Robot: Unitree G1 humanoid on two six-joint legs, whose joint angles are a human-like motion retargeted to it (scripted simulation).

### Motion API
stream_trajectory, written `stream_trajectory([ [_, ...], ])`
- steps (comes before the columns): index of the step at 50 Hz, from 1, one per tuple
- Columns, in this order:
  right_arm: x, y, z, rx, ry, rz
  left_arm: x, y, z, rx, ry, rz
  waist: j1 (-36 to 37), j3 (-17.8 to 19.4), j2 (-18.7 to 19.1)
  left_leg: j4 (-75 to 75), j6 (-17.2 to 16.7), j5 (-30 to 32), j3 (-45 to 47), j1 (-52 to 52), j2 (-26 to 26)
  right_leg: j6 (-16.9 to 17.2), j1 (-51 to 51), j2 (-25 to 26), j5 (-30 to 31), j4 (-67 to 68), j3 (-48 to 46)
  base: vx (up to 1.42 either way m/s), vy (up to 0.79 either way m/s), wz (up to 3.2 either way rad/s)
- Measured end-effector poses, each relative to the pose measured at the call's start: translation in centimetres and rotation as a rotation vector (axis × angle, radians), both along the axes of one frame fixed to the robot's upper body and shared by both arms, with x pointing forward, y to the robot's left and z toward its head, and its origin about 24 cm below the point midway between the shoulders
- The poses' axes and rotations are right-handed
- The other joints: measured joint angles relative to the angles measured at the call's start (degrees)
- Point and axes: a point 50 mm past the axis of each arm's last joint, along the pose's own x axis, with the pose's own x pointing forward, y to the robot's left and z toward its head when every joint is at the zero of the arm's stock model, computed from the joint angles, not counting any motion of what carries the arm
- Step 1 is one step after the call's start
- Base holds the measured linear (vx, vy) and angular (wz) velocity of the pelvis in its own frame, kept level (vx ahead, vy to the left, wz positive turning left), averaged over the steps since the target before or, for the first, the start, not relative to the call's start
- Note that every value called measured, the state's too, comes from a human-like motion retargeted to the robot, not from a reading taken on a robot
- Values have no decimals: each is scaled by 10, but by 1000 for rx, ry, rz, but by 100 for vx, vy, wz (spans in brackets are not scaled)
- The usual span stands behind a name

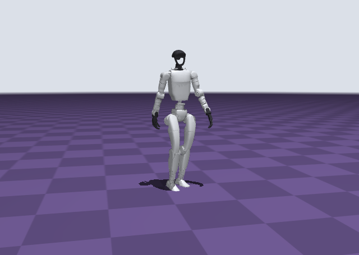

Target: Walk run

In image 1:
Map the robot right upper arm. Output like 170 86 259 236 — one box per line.
157 71 171 99

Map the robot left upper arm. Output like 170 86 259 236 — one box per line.
190 71 204 97

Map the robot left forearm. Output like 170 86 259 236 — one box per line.
198 94 210 113

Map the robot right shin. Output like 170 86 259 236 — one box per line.
168 149 180 184

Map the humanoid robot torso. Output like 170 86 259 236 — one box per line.
168 68 191 122

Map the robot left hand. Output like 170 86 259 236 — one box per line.
206 108 213 128

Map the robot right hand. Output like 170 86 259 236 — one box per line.
152 112 160 129

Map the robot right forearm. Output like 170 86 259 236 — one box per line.
152 92 162 116

